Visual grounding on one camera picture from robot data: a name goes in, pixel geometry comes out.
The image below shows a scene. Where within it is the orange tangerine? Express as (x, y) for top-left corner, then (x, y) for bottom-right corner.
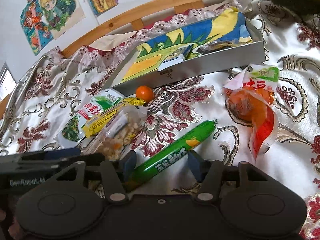
(136, 85), (155, 103)

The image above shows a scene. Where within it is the window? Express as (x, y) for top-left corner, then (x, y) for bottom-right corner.
(0, 64), (17, 103)

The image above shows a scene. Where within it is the clear nut snack packet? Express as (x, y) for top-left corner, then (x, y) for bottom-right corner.
(84, 105), (148, 162)

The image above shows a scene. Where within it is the green white snack packet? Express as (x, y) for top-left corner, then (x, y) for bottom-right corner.
(57, 89), (125, 149)

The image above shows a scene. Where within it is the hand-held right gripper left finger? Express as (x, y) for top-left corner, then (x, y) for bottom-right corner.
(54, 151), (137, 204)

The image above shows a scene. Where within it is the cream pillow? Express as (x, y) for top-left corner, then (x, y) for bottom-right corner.
(94, 29), (138, 53)

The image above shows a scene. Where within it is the yellow snack bar packet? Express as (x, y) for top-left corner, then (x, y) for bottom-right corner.
(82, 97), (146, 138)

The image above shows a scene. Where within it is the green sausage stick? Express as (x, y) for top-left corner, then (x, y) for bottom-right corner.
(125, 119), (217, 191)

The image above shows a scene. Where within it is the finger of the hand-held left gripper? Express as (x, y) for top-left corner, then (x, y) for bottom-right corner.
(21, 148), (82, 161)
(51, 154), (106, 171)

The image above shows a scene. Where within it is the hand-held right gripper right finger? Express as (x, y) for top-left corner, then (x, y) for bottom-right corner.
(187, 150), (268, 203)

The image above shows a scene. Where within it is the wooden bed frame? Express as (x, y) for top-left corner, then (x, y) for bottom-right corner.
(0, 0), (272, 119)

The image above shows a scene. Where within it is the cartoon figure wall poster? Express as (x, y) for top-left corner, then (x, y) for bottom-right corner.
(22, 0), (87, 40)

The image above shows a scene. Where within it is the silver metal tray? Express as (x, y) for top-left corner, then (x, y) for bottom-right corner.
(109, 12), (267, 97)

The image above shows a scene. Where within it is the white blue small packet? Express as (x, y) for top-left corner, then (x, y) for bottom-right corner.
(158, 44), (193, 72)

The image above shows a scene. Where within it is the painted paper tray liner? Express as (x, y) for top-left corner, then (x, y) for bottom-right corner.
(122, 9), (253, 80)

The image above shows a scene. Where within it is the blue orange wall poster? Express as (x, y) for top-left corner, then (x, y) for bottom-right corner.
(20, 4), (54, 56)

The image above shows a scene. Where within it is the orange red snack packet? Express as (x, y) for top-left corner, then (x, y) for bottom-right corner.
(222, 64), (280, 162)

